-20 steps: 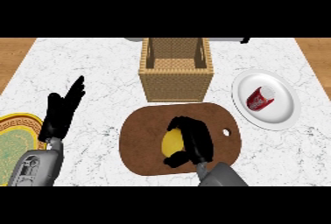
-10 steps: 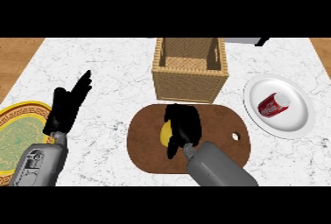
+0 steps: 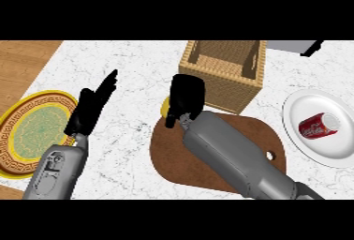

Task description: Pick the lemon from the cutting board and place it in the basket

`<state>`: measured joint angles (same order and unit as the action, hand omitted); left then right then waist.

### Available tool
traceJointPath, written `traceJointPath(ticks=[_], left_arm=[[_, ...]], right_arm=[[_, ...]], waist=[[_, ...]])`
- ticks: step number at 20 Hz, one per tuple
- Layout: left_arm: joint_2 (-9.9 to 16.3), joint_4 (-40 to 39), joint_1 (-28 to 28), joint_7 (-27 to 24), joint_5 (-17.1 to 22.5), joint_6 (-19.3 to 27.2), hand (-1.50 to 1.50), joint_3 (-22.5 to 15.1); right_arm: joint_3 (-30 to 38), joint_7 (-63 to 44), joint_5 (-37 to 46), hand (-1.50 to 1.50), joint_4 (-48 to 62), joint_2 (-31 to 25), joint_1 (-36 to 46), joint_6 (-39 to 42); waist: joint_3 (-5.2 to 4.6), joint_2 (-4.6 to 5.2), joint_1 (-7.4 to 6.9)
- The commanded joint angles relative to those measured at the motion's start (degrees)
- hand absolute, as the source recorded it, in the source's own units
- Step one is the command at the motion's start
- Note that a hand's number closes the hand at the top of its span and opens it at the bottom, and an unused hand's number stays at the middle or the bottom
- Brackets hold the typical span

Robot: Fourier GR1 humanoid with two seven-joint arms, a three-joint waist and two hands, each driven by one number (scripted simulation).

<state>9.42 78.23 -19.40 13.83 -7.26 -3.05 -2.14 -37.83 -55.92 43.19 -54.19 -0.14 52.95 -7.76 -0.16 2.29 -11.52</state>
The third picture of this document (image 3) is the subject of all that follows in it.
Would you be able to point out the red soda can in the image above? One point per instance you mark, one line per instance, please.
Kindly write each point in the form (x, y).
(317, 125)

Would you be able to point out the grey appliance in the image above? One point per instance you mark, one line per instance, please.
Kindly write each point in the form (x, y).
(295, 46)

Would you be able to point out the wicker basket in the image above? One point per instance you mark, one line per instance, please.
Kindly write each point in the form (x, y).
(225, 78)

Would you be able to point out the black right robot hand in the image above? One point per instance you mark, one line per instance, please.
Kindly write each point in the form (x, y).
(185, 93)

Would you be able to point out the brown wooden cutting board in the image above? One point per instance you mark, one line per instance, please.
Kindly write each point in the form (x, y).
(174, 156)

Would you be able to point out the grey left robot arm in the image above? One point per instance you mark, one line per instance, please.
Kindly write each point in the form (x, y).
(57, 168)

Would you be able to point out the white plate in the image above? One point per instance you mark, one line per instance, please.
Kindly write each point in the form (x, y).
(317, 146)

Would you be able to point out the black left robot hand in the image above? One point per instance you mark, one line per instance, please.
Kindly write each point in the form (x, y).
(87, 112)

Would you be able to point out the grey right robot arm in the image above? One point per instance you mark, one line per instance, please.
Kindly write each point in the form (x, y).
(238, 156)

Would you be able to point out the yellow lemon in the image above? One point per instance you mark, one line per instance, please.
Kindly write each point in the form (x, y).
(165, 108)

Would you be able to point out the yellow patterned plate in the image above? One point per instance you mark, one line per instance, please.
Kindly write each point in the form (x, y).
(33, 131)

